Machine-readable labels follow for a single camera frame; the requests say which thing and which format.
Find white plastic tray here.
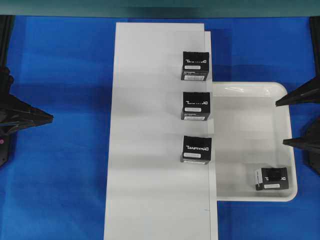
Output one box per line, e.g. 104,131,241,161
213,82,298,202

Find black right frame rail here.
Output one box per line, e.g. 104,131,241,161
309,16,320,78

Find black dynamixel box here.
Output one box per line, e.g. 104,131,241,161
180,135,212,165
181,92,211,121
181,51,210,82
254,167,289,191

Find blue table cloth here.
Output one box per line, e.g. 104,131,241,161
0,16,316,240

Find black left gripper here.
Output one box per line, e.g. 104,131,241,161
0,67,54,167

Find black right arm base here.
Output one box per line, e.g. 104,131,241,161
303,117,320,175

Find black frame rail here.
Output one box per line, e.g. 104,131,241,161
0,15,15,71
309,16,320,78

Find white base board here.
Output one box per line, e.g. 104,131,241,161
104,22,219,240

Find black left frame rail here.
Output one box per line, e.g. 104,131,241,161
0,15,15,71

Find black Dynamixel box in tray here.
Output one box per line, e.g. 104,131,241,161
254,167,289,191

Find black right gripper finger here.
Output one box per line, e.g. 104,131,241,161
282,136,320,150
275,81,320,107

